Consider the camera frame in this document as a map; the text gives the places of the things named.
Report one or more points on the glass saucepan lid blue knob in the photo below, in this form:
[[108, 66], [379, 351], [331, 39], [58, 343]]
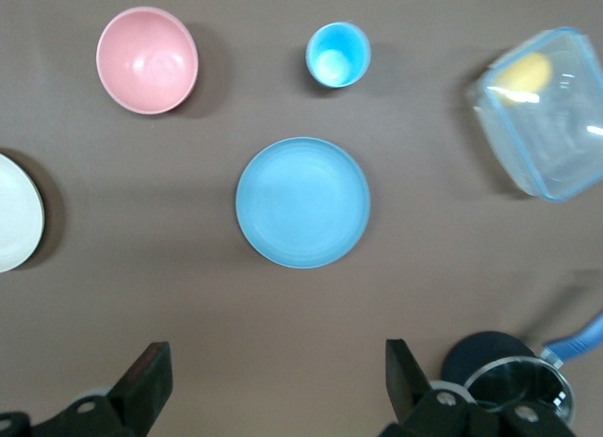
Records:
[[518, 380]]

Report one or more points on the beige plate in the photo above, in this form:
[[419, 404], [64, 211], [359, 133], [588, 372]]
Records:
[[16, 215]]

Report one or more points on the clear plastic container blue seal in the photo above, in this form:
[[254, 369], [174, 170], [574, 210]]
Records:
[[551, 135]]

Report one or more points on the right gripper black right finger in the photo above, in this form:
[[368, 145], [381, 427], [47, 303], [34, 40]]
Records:
[[405, 385]]

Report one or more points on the pink bowl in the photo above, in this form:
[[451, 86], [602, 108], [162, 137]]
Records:
[[146, 60]]

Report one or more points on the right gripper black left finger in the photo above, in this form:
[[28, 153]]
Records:
[[141, 390]]

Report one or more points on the light blue cup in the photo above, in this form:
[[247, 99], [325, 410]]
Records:
[[337, 55]]

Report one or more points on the yellow orange fruit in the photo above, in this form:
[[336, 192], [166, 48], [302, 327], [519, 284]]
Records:
[[525, 79]]

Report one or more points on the blue plate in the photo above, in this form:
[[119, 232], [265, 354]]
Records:
[[301, 201]]

